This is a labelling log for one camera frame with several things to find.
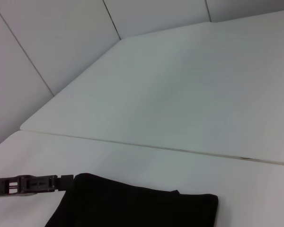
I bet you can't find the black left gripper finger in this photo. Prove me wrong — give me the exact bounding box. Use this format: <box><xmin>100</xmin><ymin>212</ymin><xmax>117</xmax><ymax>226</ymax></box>
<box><xmin>0</xmin><ymin>174</ymin><xmax>74</xmax><ymax>198</ymax></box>

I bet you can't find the black t-shirt with FREE print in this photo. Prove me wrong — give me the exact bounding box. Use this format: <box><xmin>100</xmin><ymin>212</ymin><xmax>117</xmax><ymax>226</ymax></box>
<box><xmin>44</xmin><ymin>173</ymin><xmax>219</xmax><ymax>227</ymax></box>

